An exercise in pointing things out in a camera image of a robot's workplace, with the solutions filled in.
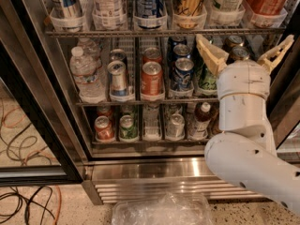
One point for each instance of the front blue pepsi can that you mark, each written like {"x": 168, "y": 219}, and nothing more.
{"x": 182, "y": 74}

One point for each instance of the gold brown can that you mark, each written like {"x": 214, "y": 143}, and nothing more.
{"x": 238, "y": 53}
{"x": 215, "y": 129}

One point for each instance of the clear plastic bag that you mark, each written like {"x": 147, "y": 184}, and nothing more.
{"x": 168, "y": 209}

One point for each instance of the blue pepsi can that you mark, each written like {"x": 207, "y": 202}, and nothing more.
{"x": 181, "y": 51}
{"x": 182, "y": 74}

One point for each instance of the bottom red soda can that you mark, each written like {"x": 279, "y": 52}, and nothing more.
{"x": 104, "y": 128}

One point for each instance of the orange soda can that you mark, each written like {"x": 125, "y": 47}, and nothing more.
{"x": 152, "y": 54}
{"x": 151, "y": 78}

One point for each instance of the rear silver blue can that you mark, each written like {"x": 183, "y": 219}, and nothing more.
{"x": 118, "y": 54}

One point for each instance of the green soda can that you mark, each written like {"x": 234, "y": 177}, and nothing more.
{"x": 127, "y": 128}
{"x": 207, "y": 80}

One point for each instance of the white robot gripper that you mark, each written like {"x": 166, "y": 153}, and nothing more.
{"x": 243, "y": 78}

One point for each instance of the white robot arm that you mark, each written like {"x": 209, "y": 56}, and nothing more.
{"x": 244, "y": 153}

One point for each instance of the top gold can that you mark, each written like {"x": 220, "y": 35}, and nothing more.
{"x": 187, "y": 11}

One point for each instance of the top white labelled bottle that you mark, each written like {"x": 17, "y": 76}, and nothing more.
{"x": 111, "y": 12}

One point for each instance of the clear water bottle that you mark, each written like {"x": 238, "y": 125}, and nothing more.
{"x": 90, "y": 48}
{"x": 84, "y": 70}

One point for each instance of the stainless steel fridge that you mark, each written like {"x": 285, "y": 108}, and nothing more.
{"x": 133, "y": 99}

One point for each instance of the top blue silver can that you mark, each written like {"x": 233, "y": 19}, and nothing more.
{"x": 148, "y": 13}

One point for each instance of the rear clear water bottle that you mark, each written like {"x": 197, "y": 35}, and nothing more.
{"x": 90, "y": 48}

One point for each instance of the top blue white can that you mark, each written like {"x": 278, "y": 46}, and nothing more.
{"x": 67, "y": 9}

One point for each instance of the bottom silver can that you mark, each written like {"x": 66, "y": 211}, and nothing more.
{"x": 175, "y": 126}

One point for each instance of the brown drink bottle white cap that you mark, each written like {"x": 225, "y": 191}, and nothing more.
{"x": 197, "y": 128}

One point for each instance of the rear orange soda can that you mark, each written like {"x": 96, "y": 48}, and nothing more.
{"x": 152, "y": 54}

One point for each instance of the bottom gold brown can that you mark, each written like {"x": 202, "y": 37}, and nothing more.
{"x": 215, "y": 129}

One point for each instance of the front clear water bottle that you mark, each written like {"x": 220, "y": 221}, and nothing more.
{"x": 84, "y": 70}

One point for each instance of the middle gold brown can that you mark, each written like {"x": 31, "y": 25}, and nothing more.
{"x": 238, "y": 53}

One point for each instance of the middle blue pepsi can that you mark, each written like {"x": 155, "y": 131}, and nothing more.
{"x": 181, "y": 51}

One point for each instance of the bottom green soda can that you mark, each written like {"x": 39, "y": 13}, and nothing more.
{"x": 127, "y": 128}

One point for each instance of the front orange soda can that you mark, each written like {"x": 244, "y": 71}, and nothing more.
{"x": 151, "y": 78}

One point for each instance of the front green soda can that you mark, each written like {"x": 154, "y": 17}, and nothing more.
{"x": 207, "y": 80}

